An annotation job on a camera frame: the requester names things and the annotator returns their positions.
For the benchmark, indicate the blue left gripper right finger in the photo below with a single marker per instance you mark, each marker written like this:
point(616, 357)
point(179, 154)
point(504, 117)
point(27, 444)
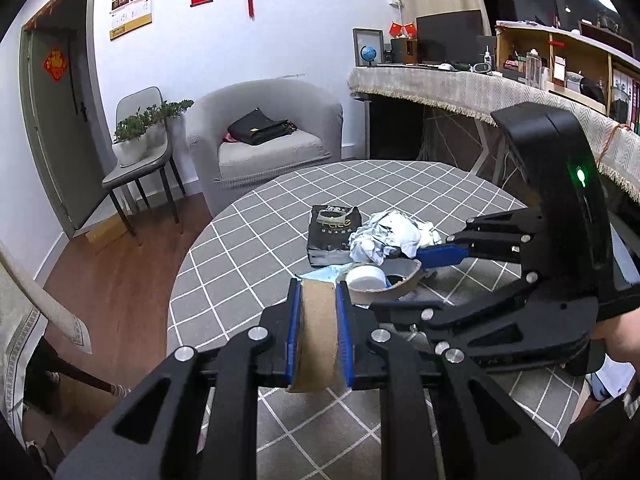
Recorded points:
point(344, 334)

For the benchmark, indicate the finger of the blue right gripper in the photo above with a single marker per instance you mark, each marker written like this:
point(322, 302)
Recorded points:
point(439, 256)

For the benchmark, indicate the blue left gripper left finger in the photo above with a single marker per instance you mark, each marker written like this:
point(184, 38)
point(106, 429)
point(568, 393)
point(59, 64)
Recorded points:
point(295, 299)

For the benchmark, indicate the white paper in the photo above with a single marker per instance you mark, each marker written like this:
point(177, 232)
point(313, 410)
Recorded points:
point(391, 234)

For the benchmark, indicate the blue tissue pack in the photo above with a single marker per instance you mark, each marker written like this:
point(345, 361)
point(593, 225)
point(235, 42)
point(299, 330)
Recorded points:
point(327, 274)

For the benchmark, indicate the black printed bag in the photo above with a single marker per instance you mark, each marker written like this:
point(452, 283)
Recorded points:
point(329, 229)

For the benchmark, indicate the beige fringed desk cloth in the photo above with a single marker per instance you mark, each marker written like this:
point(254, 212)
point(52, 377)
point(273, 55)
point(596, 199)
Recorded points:
point(614, 147)

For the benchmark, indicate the grey armchair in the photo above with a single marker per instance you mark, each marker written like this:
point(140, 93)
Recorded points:
point(227, 171)

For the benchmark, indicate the black handbag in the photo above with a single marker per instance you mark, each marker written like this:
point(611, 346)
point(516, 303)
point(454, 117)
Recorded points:
point(256, 128)

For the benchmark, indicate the small blue globe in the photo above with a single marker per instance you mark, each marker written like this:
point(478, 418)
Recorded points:
point(368, 55)

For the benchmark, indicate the black monitor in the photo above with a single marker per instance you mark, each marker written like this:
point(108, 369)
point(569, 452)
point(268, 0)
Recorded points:
point(450, 37)

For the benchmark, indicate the cardboard box on floor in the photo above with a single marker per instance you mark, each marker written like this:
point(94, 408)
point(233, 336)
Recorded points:
point(105, 233)

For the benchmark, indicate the framed picture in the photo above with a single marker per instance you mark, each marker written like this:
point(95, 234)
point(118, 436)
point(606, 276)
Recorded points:
point(368, 37)

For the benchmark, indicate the grey dining chair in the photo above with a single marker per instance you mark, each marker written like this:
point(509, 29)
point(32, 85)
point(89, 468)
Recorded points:
point(155, 160)

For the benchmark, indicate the wooden desk shelf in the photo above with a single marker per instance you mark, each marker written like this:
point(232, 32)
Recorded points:
point(589, 65)

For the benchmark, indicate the dark table leg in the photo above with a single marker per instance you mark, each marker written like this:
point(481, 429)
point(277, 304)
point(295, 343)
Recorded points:
point(65, 368)

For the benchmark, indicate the potted green plant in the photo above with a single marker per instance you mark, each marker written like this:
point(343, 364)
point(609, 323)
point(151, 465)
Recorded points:
point(145, 129)

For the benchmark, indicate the beige tablecloth side table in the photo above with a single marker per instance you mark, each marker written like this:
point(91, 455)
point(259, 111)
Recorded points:
point(26, 311)

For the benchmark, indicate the red fu door sticker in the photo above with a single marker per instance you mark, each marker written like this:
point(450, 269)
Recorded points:
point(55, 63)

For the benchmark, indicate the grey door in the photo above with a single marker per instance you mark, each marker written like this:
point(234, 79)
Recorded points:
point(65, 120)

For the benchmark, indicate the wall calendar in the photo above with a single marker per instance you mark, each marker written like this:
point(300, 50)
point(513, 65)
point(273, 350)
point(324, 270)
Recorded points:
point(129, 15)

